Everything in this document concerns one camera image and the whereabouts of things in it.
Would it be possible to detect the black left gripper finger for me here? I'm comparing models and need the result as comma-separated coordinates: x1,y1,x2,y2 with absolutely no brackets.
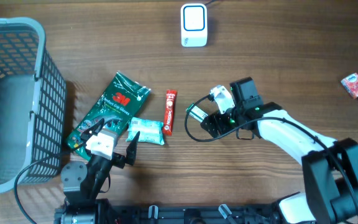
126,131,140,166
80,118,104,142

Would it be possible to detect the green 3M gloves packet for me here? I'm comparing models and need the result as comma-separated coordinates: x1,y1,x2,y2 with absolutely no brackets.
65,72,151,161

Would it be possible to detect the red coffee stick sachet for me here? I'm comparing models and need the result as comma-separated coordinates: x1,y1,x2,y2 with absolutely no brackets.
163,90,177,136

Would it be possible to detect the red white small box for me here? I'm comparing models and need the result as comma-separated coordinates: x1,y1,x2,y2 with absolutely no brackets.
341,73,358,99

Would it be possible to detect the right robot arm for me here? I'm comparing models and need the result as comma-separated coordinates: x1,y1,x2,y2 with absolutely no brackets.
201,77,358,223

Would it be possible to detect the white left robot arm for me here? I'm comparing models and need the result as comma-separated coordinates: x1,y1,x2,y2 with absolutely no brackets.
54,119,140,224

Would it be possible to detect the white barcode scanner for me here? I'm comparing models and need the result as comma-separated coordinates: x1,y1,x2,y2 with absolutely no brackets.
180,3,208,47

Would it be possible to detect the teal tissue pack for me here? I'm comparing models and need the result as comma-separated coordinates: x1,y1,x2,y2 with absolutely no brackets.
126,118,165,146

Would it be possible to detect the grey plastic shopping basket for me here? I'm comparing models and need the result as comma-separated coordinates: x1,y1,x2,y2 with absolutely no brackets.
0,17,67,194

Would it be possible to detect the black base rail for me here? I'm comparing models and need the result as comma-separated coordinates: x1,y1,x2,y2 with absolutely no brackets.
53,204,282,224

